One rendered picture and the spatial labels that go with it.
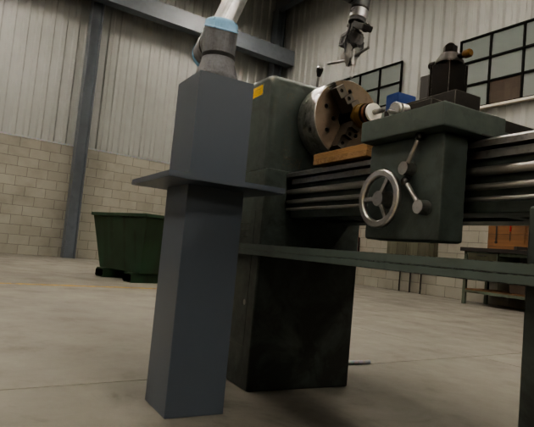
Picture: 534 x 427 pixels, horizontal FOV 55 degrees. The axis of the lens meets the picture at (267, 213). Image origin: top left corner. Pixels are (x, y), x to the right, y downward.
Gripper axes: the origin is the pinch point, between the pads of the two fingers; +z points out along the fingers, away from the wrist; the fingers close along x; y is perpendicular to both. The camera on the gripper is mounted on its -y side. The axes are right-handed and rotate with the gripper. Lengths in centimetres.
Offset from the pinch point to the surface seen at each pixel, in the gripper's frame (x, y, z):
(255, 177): 24, 11, 56
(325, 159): 12, -24, 48
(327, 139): 6.3, -10.2, 36.9
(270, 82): 28.8, 6.5, 17.6
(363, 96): -5.6, -7.9, 14.4
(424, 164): 12, -80, 56
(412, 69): -462, 678, -375
